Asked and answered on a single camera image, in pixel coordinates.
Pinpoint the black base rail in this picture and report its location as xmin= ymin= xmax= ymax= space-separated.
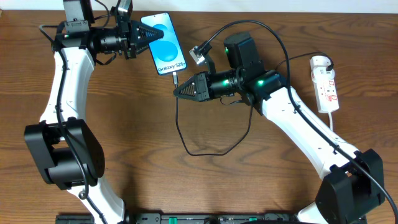
xmin=54 ymin=212 xmax=300 ymax=224

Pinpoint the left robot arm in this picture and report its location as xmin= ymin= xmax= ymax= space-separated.
xmin=24 ymin=0 xmax=164 ymax=223

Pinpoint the black camera cable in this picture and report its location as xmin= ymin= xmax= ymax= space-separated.
xmin=38 ymin=0 xmax=122 ymax=224
xmin=201 ymin=19 xmax=398 ymax=218

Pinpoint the black right camera cable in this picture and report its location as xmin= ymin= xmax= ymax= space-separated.
xmin=201 ymin=19 xmax=398 ymax=218

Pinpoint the white power strip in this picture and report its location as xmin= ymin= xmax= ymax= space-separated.
xmin=311 ymin=67 xmax=340 ymax=113

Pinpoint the blue Galaxy smartphone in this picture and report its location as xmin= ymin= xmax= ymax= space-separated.
xmin=141 ymin=12 xmax=187 ymax=76

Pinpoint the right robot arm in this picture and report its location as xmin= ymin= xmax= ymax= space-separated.
xmin=174 ymin=32 xmax=389 ymax=223

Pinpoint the white USB charger plug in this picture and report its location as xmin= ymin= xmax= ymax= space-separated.
xmin=310 ymin=55 xmax=334 ymax=71

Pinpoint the black left camera cable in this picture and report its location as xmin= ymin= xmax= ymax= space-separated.
xmin=38 ymin=0 xmax=122 ymax=224

